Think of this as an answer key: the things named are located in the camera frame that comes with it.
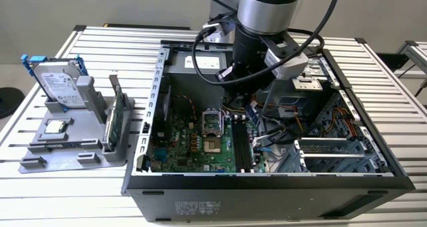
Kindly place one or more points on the black fan housing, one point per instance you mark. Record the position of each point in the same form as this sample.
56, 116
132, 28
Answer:
163, 117

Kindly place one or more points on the grey power supply unit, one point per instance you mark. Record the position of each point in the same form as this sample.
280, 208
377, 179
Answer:
193, 92

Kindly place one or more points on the metal drive cage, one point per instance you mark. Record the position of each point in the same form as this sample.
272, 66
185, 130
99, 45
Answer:
283, 99

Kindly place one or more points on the silver CPU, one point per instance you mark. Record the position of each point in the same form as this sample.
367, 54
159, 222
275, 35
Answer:
55, 127

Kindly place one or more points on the green graphics card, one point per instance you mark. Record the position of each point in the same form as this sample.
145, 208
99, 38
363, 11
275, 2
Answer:
115, 122

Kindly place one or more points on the metal locking lever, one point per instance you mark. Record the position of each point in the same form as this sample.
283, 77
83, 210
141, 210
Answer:
223, 123

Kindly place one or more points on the blue RAM stick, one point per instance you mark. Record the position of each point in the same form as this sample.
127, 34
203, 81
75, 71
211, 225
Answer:
252, 113

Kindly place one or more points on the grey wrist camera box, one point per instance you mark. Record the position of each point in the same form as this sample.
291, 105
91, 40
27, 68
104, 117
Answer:
220, 29
289, 65

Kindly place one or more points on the grey metal disk bay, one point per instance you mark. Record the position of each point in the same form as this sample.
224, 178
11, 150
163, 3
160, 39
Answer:
333, 157

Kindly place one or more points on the CPU socket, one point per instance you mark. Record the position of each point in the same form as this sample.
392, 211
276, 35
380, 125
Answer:
212, 145

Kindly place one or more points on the aluminium frame table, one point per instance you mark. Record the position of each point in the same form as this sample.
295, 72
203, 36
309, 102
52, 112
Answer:
413, 52

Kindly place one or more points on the hard disk in blue carrier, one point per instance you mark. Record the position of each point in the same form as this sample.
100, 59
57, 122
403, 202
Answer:
57, 82

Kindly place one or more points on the black box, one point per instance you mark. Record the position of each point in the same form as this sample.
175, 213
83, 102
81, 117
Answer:
391, 60

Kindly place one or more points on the black RAM slot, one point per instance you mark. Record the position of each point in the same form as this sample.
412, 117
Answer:
248, 144
239, 144
235, 144
244, 144

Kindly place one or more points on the blue expansion slot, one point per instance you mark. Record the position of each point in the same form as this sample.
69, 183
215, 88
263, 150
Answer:
160, 154

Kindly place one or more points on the black round base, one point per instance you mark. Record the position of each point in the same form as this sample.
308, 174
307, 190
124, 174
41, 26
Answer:
9, 102

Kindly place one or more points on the black PC case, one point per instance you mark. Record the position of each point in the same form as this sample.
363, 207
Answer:
267, 204

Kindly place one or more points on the grey parts rack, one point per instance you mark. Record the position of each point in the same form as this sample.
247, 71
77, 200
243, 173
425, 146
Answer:
80, 117

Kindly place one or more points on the green motherboard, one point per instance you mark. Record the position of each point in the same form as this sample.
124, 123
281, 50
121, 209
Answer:
180, 147

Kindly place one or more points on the black table corner cap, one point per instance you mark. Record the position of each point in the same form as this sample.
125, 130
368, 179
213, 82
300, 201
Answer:
360, 40
80, 28

